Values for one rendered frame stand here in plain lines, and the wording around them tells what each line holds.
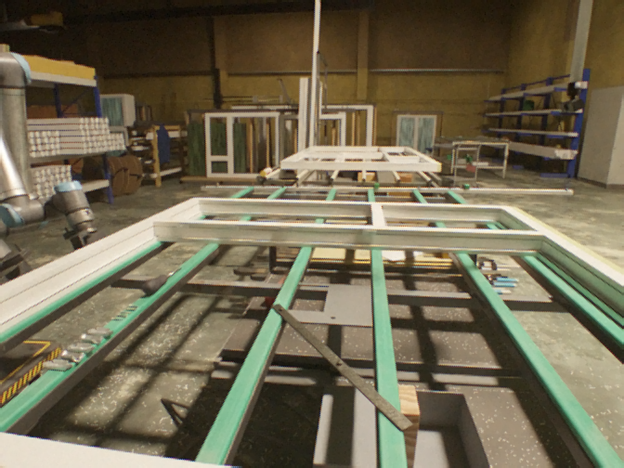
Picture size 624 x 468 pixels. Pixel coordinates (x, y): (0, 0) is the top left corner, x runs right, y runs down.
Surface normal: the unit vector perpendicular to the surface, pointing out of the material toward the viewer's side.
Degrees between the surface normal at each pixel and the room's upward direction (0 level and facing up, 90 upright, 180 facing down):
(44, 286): 90
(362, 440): 0
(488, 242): 90
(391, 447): 0
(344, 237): 90
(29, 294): 90
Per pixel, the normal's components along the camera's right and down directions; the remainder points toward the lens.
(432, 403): -0.12, 0.28
